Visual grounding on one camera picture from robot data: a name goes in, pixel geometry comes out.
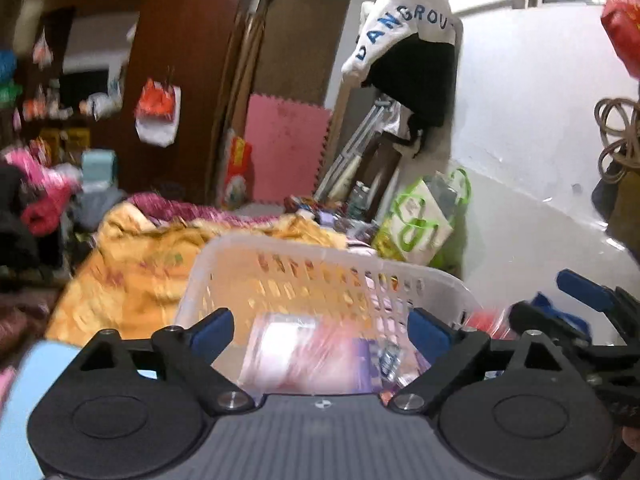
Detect blue shopping bag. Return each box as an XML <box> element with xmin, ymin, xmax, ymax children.
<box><xmin>530</xmin><ymin>292</ymin><xmax>592</xmax><ymax>338</ymax></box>

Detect yellow patterned blanket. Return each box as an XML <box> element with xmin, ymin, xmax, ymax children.
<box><xmin>44</xmin><ymin>200</ymin><xmax>347</xmax><ymax>347</ymax></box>

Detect brown hanging bag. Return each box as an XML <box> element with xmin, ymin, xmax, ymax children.
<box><xmin>591</xmin><ymin>170</ymin><xmax>640</xmax><ymax>262</ymax></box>

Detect white plastic laundry basket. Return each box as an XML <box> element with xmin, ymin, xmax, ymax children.
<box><xmin>175</xmin><ymin>234</ymin><xmax>480</xmax><ymax>393</ymax></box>

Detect green and white tote bag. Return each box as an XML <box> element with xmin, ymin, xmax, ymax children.
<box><xmin>372</xmin><ymin>167</ymin><xmax>472</xmax><ymax>274</ymax></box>

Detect teal storage box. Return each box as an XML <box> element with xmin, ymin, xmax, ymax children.
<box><xmin>81</xmin><ymin>150</ymin><xmax>117</xmax><ymax>193</ymax></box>

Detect pink foam mat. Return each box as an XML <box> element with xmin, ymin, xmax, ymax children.
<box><xmin>244</xmin><ymin>94</ymin><xmax>331</xmax><ymax>204</ymax></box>

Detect red and white plastic bag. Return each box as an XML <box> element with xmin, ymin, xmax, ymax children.
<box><xmin>134</xmin><ymin>79</ymin><xmax>182</xmax><ymax>148</ymax></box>

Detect white hoodie blue letters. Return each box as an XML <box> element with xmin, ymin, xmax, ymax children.
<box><xmin>342</xmin><ymin>0</ymin><xmax>457</xmax><ymax>151</ymax></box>

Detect dark red wooden wardrobe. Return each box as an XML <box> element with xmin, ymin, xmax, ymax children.
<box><xmin>1</xmin><ymin>0</ymin><xmax>250</xmax><ymax>204</ymax></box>

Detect brown wooden board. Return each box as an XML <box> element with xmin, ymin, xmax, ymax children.
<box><xmin>253</xmin><ymin>0</ymin><xmax>350</xmax><ymax>106</ymax></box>

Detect coiled beige rope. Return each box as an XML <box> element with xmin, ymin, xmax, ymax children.
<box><xmin>593</xmin><ymin>96</ymin><xmax>640</xmax><ymax>183</ymax></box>

